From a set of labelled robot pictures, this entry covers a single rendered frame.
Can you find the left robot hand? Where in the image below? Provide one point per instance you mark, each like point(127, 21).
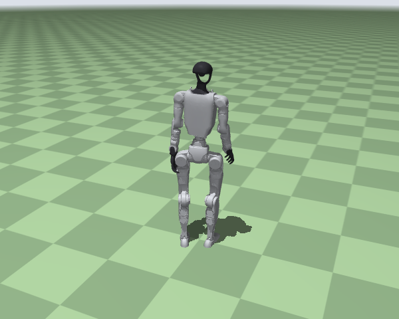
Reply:
point(173, 155)

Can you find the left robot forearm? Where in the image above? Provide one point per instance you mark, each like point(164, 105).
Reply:
point(175, 137)

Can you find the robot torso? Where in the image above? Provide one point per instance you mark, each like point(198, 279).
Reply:
point(199, 118)

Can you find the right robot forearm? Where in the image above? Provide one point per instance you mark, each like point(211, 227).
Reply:
point(226, 142)

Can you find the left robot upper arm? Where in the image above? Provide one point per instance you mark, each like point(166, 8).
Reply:
point(178, 109)

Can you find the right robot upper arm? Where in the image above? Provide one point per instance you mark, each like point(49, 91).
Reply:
point(222, 103)

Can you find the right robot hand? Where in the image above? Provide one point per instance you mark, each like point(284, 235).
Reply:
point(230, 154)

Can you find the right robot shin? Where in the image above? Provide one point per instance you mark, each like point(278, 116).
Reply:
point(211, 215)

